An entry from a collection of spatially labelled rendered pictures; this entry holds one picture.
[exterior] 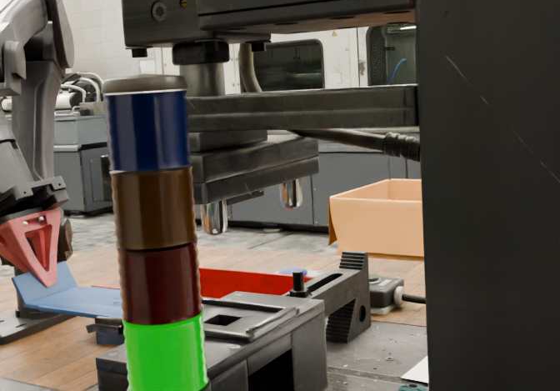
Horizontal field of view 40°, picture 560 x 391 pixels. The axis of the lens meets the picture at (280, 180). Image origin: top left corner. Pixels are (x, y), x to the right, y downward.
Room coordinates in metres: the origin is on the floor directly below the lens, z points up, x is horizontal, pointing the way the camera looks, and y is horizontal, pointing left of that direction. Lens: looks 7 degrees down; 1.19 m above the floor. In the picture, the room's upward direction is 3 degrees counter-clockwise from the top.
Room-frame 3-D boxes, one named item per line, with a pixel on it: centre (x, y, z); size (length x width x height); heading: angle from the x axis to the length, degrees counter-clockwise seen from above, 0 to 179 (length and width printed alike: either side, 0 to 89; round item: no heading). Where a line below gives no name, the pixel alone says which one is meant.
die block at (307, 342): (0.65, 0.06, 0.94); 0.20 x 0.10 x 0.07; 149
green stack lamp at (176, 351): (0.36, 0.06, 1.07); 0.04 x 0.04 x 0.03
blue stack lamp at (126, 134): (0.36, 0.06, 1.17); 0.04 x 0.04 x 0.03
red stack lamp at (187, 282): (0.36, 0.06, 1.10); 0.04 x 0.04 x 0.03
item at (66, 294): (0.74, 0.19, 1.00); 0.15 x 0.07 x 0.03; 58
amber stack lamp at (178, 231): (0.36, 0.06, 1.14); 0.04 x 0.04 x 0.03
